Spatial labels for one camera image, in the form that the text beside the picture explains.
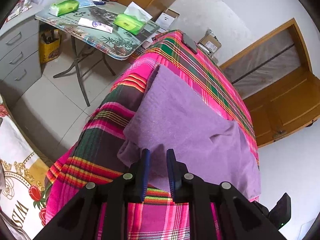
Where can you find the black smartphone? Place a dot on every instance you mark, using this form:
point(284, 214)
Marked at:
point(189, 43)

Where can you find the patterned side table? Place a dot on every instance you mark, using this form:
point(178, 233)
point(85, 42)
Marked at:
point(120, 44)

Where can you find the green tissue pack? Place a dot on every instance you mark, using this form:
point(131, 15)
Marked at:
point(64, 7)
point(133, 19)

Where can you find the wooden door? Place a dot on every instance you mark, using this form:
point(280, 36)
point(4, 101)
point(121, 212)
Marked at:
point(284, 107)

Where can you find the yellow floor box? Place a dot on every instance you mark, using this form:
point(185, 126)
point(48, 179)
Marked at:
point(49, 44)

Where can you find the white tube package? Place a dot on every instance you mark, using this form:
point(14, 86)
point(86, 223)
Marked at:
point(84, 22)

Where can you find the floral printed quilt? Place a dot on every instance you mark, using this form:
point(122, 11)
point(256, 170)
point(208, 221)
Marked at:
point(23, 193)

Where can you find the pink plaid bed sheet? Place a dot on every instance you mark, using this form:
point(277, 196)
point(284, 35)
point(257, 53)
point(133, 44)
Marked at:
point(94, 157)

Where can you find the grey drawer cabinet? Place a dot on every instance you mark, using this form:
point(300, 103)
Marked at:
point(20, 64)

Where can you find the white cardboard box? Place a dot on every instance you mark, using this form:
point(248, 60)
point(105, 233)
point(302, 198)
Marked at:
point(166, 19)

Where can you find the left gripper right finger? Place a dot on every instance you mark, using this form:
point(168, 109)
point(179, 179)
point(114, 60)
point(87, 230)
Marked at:
point(216, 211)

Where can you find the purple fleece garment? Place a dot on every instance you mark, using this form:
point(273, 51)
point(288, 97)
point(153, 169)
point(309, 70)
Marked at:
point(172, 116)

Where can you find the grey door curtain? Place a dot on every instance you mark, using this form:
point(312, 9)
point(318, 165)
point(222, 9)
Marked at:
point(264, 65)

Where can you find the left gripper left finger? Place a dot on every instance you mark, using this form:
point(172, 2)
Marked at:
point(101, 205)

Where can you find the brown cardboard box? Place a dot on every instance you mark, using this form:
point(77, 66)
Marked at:
point(210, 41)

